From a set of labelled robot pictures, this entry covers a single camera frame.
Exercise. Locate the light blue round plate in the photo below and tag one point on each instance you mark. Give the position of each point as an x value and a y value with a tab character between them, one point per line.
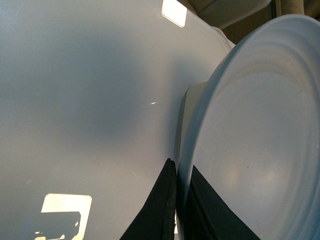
255	132

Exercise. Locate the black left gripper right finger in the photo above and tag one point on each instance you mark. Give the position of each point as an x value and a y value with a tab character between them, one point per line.
208	217

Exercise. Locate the clear table mat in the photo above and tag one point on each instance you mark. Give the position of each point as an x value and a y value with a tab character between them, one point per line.
230	44

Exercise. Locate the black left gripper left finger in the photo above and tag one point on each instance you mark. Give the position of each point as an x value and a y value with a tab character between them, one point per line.
156	219

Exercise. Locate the beige chair right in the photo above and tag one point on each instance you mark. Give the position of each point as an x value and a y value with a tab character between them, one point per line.
224	13

